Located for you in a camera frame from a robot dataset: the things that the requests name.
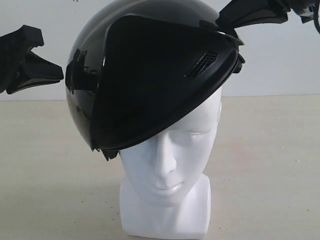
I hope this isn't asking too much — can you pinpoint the white mannequin head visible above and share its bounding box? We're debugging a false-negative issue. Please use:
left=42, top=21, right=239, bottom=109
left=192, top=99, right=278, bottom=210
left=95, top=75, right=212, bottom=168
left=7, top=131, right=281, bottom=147
left=119, top=90, right=222, bottom=240

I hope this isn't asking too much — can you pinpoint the black helmet with visor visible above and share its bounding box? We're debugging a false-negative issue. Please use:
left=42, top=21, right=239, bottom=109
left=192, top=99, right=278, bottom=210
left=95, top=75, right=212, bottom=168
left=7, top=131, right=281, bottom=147
left=64, top=0, right=245, bottom=160

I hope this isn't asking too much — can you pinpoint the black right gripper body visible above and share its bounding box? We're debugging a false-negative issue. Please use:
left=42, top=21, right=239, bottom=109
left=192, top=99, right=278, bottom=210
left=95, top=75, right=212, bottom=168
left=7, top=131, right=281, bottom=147
left=272, top=0, right=320, bottom=24

